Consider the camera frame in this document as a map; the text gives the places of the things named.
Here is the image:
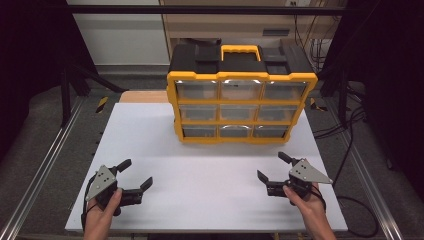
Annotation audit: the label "black metal stand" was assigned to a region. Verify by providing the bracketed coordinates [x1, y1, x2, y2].
[319, 63, 355, 128]
[59, 63, 130, 128]

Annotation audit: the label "set of clear organizer bins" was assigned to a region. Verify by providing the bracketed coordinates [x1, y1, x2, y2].
[174, 79, 308, 139]

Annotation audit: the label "black horizontal bar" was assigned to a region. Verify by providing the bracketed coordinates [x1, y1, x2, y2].
[65, 4, 348, 16]

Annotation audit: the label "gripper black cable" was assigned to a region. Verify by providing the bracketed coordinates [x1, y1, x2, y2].
[311, 182, 328, 213]
[80, 175, 98, 232]

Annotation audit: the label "clear plastic drawer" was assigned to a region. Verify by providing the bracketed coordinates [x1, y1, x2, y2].
[219, 79, 265, 100]

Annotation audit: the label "beige wooden cabinet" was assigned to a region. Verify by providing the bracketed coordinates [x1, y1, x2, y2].
[159, 0, 348, 69]

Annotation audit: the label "hanging black cables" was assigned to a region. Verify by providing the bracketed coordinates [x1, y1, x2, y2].
[292, 0, 335, 73]

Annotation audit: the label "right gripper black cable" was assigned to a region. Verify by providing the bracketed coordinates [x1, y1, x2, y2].
[311, 182, 328, 213]

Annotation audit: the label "black looped floor cable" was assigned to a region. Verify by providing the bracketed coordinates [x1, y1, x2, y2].
[335, 195, 380, 239]

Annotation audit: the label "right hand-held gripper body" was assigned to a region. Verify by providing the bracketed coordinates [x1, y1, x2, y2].
[266, 158, 334, 201]

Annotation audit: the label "person's right hand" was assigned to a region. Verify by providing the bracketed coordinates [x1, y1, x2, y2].
[282, 184, 326, 221]

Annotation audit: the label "aluminium rail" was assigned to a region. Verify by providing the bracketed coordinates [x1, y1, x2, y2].
[323, 99, 405, 240]
[0, 96, 85, 240]

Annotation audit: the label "wooden board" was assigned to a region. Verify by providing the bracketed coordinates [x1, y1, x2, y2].
[118, 90, 170, 104]

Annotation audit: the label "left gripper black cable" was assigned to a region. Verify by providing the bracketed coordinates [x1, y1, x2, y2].
[80, 175, 98, 232]

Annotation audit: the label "yellow black drawer organizer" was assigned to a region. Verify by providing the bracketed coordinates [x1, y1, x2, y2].
[166, 38, 319, 145]

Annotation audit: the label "white panel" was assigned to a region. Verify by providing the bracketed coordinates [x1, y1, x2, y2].
[65, 0, 171, 66]

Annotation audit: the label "person's left hand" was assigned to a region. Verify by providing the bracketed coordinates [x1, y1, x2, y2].
[84, 188, 124, 231]

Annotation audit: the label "bundle of black cables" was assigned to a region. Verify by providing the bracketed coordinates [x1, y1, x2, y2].
[313, 83, 368, 179]

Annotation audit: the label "yellow black hazard tape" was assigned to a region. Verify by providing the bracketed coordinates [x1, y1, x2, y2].
[95, 96, 110, 114]
[309, 97, 330, 113]

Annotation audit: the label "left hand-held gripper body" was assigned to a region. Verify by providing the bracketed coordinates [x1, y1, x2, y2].
[85, 164, 144, 216]

